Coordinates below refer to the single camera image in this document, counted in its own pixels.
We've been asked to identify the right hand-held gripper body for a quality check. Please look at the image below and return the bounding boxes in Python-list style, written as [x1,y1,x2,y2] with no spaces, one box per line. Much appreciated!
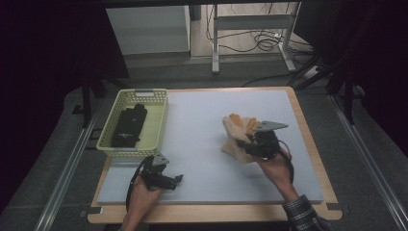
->
[244,120,290,160]

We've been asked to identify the tan plush toy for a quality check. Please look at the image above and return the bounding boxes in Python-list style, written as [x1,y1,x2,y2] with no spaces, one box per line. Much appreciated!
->
[219,116,263,165]

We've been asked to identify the white cabinet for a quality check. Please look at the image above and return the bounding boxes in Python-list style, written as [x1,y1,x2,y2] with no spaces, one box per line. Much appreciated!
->
[105,5,192,56]

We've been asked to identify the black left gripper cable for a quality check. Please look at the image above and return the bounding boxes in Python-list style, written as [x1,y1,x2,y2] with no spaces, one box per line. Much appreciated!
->
[125,155,154,213]

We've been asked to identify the black tripod stand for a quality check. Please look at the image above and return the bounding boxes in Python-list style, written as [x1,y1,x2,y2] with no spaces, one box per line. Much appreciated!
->
[288,56,355,124]

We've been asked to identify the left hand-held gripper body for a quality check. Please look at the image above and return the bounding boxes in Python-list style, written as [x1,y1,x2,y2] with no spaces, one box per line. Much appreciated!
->
[140,152,176,191]

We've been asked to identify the black glove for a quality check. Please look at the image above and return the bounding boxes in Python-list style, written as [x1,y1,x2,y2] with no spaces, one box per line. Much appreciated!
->
[110,123,142,149]
[118,103,149,134]

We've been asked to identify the light green plastic basket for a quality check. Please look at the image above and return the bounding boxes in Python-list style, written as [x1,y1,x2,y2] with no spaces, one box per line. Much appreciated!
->
[95,88,169,159]

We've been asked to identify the person's right hand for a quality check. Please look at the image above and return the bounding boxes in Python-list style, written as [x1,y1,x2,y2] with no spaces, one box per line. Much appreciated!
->
[254,148,298,203]

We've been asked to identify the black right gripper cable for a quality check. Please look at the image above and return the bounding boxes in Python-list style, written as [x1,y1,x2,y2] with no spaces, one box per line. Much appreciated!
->
[276,139,295,185]

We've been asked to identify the black floor cables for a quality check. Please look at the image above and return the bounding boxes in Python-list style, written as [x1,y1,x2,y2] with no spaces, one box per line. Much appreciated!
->
[205,4,315,56]

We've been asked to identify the metal floor rail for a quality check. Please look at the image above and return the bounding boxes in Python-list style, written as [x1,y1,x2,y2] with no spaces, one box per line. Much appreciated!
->
[329,95,408,223]
[34,104,100,231]

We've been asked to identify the white foam mat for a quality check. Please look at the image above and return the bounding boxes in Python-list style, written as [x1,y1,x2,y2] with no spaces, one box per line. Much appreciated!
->
[96,90,324,205]

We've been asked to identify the person's left hand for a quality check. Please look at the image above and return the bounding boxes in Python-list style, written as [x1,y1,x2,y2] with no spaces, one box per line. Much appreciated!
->
[128,177,166,212]

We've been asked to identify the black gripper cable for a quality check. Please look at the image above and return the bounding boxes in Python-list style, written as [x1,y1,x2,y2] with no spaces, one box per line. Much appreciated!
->
[276,139,295,185]
[125,155,154,213]

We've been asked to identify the white metal desk frame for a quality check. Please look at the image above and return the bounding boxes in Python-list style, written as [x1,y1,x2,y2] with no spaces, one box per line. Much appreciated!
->
[211,2,303,75]

